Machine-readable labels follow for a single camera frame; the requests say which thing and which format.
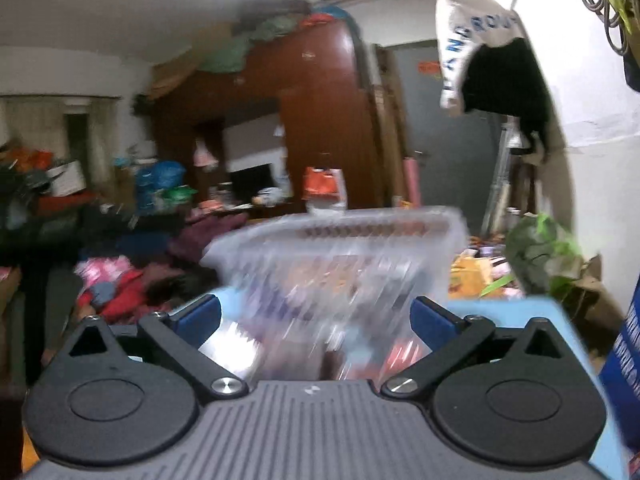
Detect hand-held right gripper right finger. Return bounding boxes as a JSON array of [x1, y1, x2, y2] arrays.
[[381, 296, 573, 401]]

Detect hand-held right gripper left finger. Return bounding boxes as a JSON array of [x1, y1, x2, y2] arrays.
[[65, 294, 249, 401]]

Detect clear plastic basket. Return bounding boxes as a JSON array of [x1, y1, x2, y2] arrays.
[[200, 207, 471, 381]]

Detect maroon cloth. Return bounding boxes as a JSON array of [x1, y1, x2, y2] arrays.
[[167, 212, 251, 262]]

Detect pink floral blanket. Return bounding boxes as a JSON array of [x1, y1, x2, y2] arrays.
[[75, 256, 135, 295]]

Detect green snack packet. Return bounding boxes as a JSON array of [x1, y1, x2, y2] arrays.
[[159, 186, 199, 207]]

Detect green and white shopping bag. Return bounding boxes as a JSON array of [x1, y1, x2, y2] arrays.
[[505, 212, 587, 297]]

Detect pink roll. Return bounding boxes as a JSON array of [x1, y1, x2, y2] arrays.
[[404, 157, 424, 206]]

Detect blue plastic bags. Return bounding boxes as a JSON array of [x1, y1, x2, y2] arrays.
[[134, 161, 188, 211]]

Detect black monitor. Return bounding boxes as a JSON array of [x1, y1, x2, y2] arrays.
[[227, 164, 277, 206]]

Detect metal crutches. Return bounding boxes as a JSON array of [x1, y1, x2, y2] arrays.
[[482, 120, 522, 236]]

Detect grey door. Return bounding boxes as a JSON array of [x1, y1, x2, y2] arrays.
[[385, 40, 503, 211]]

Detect small white plastic bag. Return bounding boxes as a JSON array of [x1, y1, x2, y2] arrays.
[[193, 137, 219, 169]]

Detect brown paper bag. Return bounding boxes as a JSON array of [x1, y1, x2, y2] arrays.
[[575, 255, 627, 343]]

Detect orange and white plastic bag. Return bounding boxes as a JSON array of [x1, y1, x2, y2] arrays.
[[302, 166, 349, 213]]

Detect blue shopping bag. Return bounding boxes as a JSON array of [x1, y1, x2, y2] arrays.
[[597, 270, 640, 453]]

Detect brown wooden wardrobe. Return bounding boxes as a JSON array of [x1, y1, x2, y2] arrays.
[[150, 20, 396, 213]]

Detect white and black hanging jacket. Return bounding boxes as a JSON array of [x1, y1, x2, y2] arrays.
[[434, 0, 557, 166]]

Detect patterned curtain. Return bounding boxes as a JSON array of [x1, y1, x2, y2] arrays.
[[0, 95, 67, 161]]

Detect green cloth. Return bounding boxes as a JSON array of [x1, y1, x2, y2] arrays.
[[197, 15, 301, 75]]

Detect dark hanging bag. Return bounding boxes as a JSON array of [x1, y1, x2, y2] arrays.
[[622, 50, 640, 94]]

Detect coiled cables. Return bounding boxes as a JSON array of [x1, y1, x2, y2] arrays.
[[577, 0, 637, 57]]

